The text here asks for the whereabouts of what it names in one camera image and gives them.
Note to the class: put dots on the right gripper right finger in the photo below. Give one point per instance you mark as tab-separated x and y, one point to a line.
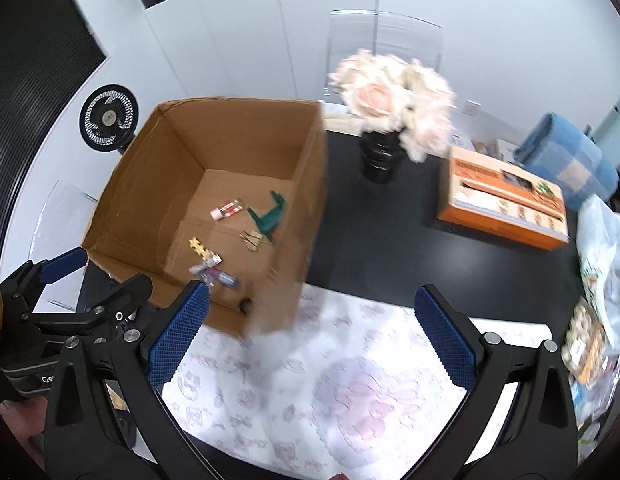
451	334

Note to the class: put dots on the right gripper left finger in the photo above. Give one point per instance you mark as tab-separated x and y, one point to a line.
172	331

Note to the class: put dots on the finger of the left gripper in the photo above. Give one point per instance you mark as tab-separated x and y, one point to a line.
51	271

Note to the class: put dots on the clear bottle pink cap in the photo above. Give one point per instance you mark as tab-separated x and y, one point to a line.
227	210

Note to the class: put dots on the green toy dinosaur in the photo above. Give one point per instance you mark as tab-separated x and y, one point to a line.
268	223

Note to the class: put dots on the person left hand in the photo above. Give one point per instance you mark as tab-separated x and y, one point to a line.
26	420

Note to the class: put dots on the gold star clip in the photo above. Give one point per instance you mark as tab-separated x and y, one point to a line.
199	248

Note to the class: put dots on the snack tray package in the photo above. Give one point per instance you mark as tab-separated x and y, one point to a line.
584	348

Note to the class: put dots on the white pink patterned mat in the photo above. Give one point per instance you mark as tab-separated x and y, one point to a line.
353	387

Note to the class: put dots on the gold hair clips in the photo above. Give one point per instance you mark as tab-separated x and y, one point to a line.
252	240

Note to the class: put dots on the brown cardboard box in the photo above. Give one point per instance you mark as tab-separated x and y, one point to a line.
192	156

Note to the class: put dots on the black desk fan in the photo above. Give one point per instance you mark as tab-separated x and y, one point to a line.
108	119

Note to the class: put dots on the orange tissue box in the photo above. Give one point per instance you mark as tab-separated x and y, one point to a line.
494	197

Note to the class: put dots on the white plastic bag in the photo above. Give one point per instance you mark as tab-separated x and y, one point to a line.
598	245

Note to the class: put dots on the blue checked blanket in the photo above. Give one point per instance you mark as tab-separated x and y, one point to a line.
558	151

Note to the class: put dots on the black flower vase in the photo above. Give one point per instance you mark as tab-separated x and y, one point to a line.
381	155

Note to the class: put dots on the pink white rose bouquet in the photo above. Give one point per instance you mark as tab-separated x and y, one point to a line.
387	95

